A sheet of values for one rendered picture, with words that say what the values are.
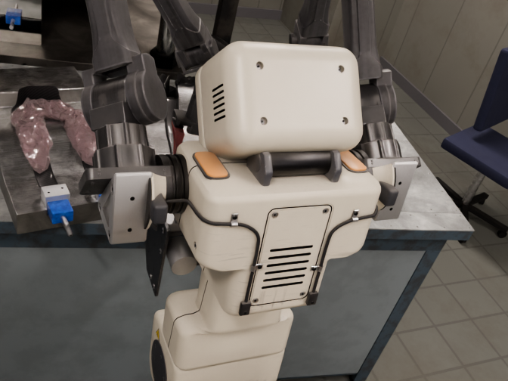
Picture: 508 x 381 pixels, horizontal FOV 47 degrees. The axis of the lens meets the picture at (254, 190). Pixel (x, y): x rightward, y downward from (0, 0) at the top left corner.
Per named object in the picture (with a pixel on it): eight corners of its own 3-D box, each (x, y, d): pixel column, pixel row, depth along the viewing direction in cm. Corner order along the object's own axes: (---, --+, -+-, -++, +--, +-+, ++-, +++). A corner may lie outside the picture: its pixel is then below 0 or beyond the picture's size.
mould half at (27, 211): (136, 213, 133) (141, 175, 126) (17, 234, 119) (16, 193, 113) (72, 100, 164) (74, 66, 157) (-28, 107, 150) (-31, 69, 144)
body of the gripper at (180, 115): (171, 116, 129) (180, 85, 126) (214, 125, 133) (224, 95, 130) (175, 128, 124) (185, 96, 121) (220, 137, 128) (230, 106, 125)
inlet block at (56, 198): (82, 243, 118) (84, 223, 115) (57, 247, 115) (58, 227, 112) (64, 202, 126) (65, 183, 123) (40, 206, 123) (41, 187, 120)
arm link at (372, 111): (357, 134, 97) (388, 130, 97) (346, 77, 99) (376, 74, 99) (345, 149, 106) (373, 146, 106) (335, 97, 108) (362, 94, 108)
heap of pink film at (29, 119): (106, 165, 135) (109, 137, 130) (27, 175, 126) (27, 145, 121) (74, 106, 151) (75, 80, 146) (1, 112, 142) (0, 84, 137)
